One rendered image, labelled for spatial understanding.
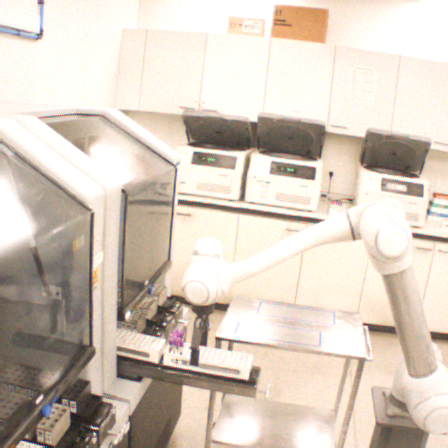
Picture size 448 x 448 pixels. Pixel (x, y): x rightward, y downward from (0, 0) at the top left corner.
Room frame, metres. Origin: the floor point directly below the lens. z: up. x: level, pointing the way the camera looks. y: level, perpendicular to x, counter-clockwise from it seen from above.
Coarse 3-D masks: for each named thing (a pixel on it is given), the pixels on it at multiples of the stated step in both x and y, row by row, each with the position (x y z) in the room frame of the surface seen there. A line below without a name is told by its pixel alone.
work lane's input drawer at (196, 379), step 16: (128, 368) 1.58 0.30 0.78; (144, 368) 1.57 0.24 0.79; (160, 368) 1.57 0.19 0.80; (176, 368) 1.57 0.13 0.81; (256, 368) 1.63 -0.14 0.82; (176, 384) 1.56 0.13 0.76; (192, 384) 1.55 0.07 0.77; (208, 384) 1.54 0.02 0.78; (224, 384) 1.53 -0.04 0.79; (240, 384) 1.53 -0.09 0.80; (256, 384) 1.54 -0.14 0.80
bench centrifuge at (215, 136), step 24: (192, 120) 4.20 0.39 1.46; (216, 120) 4.13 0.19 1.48; (240, 120) 4.05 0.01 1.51; (192, 144) 4.36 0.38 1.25; (216, 144) 4.51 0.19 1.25; (240, 144) 4.41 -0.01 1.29; (192, 168) 3.97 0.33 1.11; (216, 168) 3.95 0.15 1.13; (240, 168) 3.94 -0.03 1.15; (192, 192) 3.97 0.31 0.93; (216, 192) 3.94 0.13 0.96; (240, 192) 3.99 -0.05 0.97
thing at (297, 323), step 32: (224, 320) 2.00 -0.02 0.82; (256, 320) 2.03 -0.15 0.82; (288, 320) 2.06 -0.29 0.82; (320, 320) 2.09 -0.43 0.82; (352, 320) 2.11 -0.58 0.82; (320, 352) 1.79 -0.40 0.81; (352, 352) 1.80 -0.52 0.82; (352, 384) 1.79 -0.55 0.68; (224, 416) 2.06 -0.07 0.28; (256, 416) 2.09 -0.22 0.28; (288, 416) 2.11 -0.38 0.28; (320, 416) 2.12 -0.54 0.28
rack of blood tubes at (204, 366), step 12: (168, 348) 1.61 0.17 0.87; (204, 348) 1.66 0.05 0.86; (168, 360) 1.58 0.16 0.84; (204, 360) 1.56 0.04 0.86; (216, 360) 1.58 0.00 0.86; (228, 360) 1.59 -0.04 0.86; (240, 360) 1.59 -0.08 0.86; (252, 360) 1.61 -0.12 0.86; (216, 372) 1.56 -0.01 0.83; (228, 372) 1.59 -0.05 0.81; (240, 372) 1.60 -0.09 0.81
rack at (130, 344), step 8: (120, 336) 1.66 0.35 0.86; (128, 336) 1.67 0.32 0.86; (136, 336) 1.67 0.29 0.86; (144, 336) 1.69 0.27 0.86; (152, 336) 1.69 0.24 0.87; (120, 344) 1.60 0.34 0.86; (128, 344) 1.60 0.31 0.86; (136, 344) 1.61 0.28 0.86; (144, 344) 1.63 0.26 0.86; (152, 344) 1.63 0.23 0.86; (160, 344) 1.64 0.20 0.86; (120, 352) 1.60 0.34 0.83; (128, 352) 1.65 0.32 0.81; (136, 352) 1.66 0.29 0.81; (144, 352) 1.66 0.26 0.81; (152, 352) 1.59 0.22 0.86; (160, 352) 1.62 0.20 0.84; (152, 360) 1.59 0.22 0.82
